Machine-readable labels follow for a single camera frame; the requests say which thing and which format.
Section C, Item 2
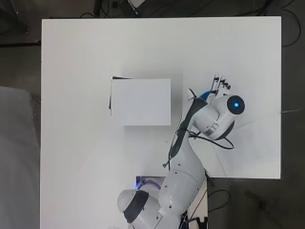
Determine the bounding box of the thin white table sheet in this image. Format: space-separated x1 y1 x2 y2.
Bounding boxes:
210 111 282 179

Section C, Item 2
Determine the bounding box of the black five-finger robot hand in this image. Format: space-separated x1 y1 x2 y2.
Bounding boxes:
210 73 233 96

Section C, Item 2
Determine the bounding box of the black looped floor cable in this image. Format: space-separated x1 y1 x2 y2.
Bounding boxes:
207 189 232 214

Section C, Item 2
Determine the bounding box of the white flat box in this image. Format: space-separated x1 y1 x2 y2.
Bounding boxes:
110 77 173 127

